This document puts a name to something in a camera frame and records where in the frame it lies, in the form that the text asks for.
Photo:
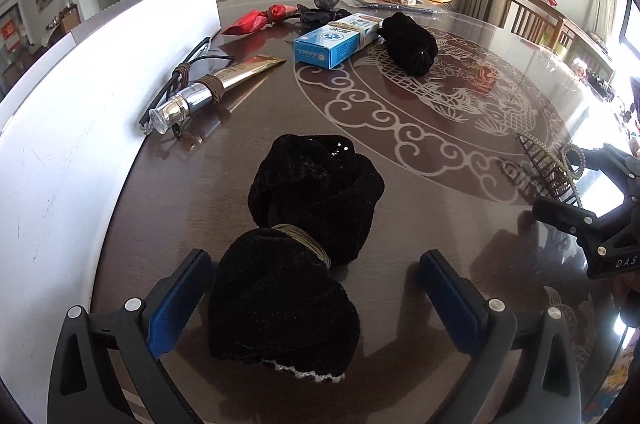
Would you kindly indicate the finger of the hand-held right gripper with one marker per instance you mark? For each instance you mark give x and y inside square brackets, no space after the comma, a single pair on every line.
[560,216]
[612,161]

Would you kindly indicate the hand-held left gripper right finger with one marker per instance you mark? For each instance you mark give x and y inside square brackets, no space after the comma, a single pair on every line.
[452,304]

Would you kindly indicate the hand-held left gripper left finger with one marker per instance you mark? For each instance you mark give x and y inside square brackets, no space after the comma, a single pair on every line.
[177,309]

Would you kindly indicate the pearl hair claw clip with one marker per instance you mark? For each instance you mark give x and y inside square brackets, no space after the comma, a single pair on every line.
[545,174]

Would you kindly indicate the black lace-trimmed velvet scrunchie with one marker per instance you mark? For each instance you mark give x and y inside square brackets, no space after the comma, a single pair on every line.
[280,304]

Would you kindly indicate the black sequined velvet scrunchie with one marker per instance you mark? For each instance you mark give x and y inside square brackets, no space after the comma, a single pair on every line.
[320,189]

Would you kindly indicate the white board panel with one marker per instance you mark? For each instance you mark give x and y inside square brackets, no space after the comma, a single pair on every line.
[75,154]

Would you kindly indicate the gold cosmetic tube silver cap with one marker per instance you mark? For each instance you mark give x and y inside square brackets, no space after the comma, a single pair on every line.
[235,74]

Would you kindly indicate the brown patterned desktop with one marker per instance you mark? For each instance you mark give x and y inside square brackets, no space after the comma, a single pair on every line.
[225,174]

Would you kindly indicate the wooden dining chair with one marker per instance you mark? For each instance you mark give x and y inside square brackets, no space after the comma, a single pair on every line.
[530,11]
[580,39]

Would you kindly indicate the blue and white carton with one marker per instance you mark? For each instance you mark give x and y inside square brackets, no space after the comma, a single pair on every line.
[335,41]

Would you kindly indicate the red foil packet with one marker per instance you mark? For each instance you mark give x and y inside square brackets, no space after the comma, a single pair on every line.
[255,20]

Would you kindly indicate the brown upholstered dining chair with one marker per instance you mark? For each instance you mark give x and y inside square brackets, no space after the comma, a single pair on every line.
[70,18]

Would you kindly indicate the red paper door decoration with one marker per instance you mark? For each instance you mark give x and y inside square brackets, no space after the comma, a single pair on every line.
[8,35]

